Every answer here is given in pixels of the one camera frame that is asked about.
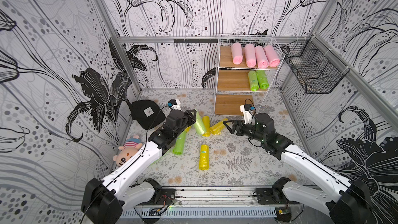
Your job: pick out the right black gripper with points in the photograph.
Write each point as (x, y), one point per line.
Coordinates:
(238, 127)

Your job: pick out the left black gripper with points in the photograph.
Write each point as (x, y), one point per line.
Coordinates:
(188, 114)

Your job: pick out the pale green roll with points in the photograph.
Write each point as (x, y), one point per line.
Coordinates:
(199, 125)

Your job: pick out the green roll dark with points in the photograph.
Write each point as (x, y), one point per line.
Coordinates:
(179, 145)

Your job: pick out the green roll front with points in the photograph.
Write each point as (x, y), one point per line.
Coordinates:
(253, 81)

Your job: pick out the green roll sideways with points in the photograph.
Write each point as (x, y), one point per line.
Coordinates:
(262, 79)

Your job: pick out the pink roll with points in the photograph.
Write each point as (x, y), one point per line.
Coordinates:
(250, 55)
(262, 61)
(272, 56)
(237, 53)

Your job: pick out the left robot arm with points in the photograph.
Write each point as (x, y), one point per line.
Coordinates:
(104, 200)

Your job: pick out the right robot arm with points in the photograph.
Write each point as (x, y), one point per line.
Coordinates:
(343, 200)

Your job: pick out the yellow roll with label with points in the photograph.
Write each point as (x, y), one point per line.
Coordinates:
(218, 127)

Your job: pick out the yellow roll upright middle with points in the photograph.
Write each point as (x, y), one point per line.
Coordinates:
(206, 121)

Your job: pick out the black cap with label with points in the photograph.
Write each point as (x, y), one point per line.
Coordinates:
(147, 113)

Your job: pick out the yellow roll front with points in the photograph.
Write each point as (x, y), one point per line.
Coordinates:
(204, 163)

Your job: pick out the pink plush toy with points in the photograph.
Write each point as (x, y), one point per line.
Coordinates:
(128, 150)

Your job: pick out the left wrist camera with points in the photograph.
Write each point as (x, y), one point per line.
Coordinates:
(174, 104)

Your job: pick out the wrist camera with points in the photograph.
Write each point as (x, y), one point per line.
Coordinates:
(248, 111)
(174, 104)

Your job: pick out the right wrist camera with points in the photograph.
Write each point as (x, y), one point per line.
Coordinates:
(248, 111)

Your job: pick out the white wire three-tier shelf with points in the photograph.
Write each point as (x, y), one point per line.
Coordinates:
(233, 88)

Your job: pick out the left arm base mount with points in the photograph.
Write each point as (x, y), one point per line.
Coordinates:
(161, 196)

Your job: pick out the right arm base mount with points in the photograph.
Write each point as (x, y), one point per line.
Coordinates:
(270, 196)

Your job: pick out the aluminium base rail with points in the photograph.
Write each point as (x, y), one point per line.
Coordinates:
(220, 196)

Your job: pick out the black wire wall basket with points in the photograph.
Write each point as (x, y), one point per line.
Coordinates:
(312, 66)

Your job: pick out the white slotted cable duct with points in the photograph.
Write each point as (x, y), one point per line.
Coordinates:
(203, 212)

